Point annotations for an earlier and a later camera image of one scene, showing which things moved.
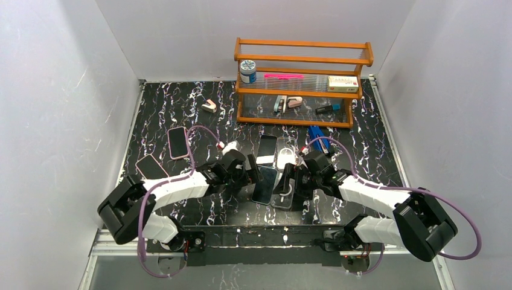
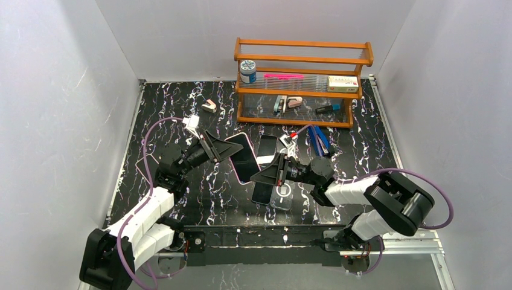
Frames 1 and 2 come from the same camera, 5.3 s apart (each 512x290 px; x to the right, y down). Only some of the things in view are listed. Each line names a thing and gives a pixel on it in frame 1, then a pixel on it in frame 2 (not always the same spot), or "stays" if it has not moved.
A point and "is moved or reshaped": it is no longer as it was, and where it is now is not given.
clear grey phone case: x=284 y=199 stays
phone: x=263 y=190 stays
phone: x=177 y=142 is moved or reshaped
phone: x=150 y=168 stays
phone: x=267 y=150 stays
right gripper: x=291 y=178 to x=281 y=170
